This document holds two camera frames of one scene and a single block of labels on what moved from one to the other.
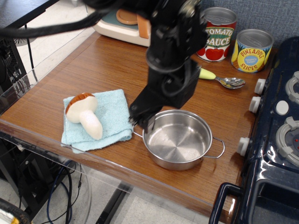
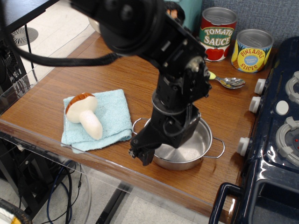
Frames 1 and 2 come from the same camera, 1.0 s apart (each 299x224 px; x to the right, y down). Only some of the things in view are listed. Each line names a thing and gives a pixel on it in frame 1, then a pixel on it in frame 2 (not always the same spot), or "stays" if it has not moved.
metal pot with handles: [180, 139] stays
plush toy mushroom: [80, 109] stays
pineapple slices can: [251, 49] stays
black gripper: [174, 88] → [176, 129]
